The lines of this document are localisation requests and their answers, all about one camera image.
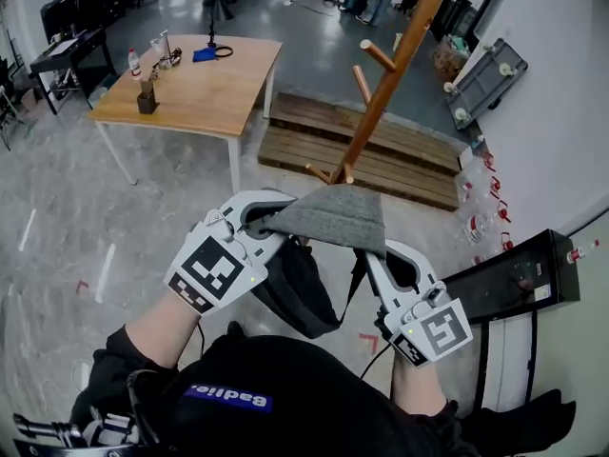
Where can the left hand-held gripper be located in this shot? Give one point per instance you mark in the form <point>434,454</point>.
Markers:
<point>209,264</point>

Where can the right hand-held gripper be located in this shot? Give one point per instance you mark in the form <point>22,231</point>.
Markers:
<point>438,326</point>

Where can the grey and black backpack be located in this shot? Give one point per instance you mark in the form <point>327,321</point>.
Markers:
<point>333,217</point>

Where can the wooden coat rack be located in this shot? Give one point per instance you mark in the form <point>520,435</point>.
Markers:
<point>380,93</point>

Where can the person's right forearm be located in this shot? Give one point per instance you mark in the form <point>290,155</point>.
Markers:
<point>416,388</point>

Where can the person's left forearm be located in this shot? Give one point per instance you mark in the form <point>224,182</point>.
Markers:
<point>162,326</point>

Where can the pile of clear plastic bottles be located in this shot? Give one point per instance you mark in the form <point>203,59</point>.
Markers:
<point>480,207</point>

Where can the black metal box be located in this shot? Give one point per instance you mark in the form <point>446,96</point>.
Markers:
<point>514,274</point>

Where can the wooden slat platform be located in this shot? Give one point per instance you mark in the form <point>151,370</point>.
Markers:
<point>380,160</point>

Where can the person's black clothing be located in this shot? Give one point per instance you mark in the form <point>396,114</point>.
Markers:
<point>309,374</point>

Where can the wooden table with white legs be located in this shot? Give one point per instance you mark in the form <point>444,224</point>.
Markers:
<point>204,88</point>

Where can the dark brown pen holder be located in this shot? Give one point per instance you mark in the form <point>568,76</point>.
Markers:
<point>147,103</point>

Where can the blue cloth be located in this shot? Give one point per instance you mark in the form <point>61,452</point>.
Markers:
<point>203,55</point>

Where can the small red-capped bottle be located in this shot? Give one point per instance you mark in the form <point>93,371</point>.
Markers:
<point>579,254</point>

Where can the clear acrylic stand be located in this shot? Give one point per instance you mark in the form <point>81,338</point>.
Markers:
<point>166,50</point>

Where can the clear water bottle red label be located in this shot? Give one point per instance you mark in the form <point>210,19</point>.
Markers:
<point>134,65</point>

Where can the grey plastic wheeled dolly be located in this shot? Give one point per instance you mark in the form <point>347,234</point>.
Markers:
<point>485,81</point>

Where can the black desk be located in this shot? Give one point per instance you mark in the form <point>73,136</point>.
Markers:
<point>71,53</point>

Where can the black and white harness device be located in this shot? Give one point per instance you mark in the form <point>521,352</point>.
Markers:
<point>109,431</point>

